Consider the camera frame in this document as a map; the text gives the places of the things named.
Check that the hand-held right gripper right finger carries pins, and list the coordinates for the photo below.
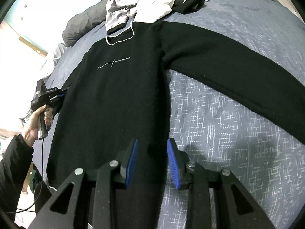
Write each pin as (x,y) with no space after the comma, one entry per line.
(172,162)

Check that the black sweater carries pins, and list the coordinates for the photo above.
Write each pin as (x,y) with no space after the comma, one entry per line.
(131,88)

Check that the person's left hand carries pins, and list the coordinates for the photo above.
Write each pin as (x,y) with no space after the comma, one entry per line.
(31,128)

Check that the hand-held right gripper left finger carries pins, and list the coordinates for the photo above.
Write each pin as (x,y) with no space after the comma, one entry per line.
(132,162)

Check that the black pants with white stripe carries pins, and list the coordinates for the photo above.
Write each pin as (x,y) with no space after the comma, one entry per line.
(188,3)

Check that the light grey blanket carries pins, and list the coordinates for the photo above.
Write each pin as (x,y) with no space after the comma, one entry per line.
(47,69)

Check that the white shirt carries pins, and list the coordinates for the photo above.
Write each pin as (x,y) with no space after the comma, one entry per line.
(157,4)

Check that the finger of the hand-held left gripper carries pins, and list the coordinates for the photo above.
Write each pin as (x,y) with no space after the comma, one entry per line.
(62,96)

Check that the blue patterned bed sheet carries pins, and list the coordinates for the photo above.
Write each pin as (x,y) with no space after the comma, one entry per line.
(226,136)

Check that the person's left forearm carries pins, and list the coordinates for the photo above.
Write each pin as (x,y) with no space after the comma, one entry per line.
(14,167)

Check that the grey and black jacket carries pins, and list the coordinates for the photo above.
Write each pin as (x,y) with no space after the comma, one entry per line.
(116,12)

